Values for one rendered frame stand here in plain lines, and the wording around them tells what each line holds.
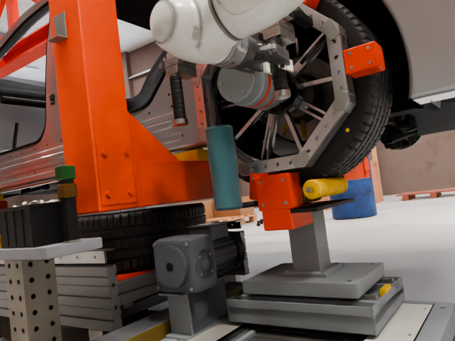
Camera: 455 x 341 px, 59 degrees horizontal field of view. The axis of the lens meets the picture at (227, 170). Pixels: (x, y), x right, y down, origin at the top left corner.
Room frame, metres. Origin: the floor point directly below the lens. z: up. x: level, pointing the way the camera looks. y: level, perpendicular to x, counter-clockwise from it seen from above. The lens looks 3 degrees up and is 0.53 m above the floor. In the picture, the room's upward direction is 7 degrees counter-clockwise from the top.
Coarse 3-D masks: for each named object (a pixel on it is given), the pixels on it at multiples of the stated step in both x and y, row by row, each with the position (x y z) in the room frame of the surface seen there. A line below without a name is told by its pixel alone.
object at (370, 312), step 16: (384, 288) 1.27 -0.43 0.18; (400, 288) 1.40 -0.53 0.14; (240, 304) 1.39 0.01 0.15; (256, 304) 1.36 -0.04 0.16; (272, 304) 1.32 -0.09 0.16; (288, 304) 1.29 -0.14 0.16; (304, 304) 1.26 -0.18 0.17; (320, 304) 1.23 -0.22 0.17; (336, 304) 1.25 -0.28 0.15; (352, 304) 1.22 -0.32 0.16; (368, 304) 1.20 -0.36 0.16; (384, 304) 1.23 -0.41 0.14; (240, 320) 1.40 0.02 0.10; (256, 320) 1.36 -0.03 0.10; (272, 320) 1.32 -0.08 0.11; (288, 320) 1.29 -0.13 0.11; (304, 320) 1.26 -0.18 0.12; (320, 320) 1.23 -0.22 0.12; (336, 320) 1.20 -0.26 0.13; (352, 320) 1.17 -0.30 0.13; (368, 320) 1.15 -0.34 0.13; (384, 320) 1.21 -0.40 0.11
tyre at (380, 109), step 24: (360, 24) 1.17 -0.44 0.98; (216, 72) 1.46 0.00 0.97; (384, 72) 1.23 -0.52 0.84; (360, 96) 1.17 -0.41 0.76; (384, 96) 1.24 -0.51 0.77; (216, 120) 1.48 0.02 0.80; (360, 120) 1.18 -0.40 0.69; (384, 120) 1.30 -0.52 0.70; (336, 144) 1.22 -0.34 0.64; (360, 144) 1.24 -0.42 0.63; (312, 168) 1.27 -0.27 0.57; (336, 168) 1.27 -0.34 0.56
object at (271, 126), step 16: (304, 32) 1.45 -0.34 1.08; (320, 32) 1.39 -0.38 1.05; (288, 48) 1.33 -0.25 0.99; (320, 48) 1.25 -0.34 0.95; (304, 64) 1.28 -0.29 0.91; (288, 80) 1.36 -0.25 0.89; (320, 80) 1.26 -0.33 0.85; (224, 112) 1.50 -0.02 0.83; (240, 112) 1.59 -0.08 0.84; (256, 112) 1.40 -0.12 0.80; (272, 112) 1.36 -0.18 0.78; (288, 112) 1.34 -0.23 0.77; (320, 112) 1.27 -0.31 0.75; (240, 128) 1.56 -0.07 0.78; (272, 128) 1.37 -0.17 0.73; (240, 144) 1.47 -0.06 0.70; (256, 144) 1.57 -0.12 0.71; (272, 144) 1.38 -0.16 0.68; (256, 160) 1.39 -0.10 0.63
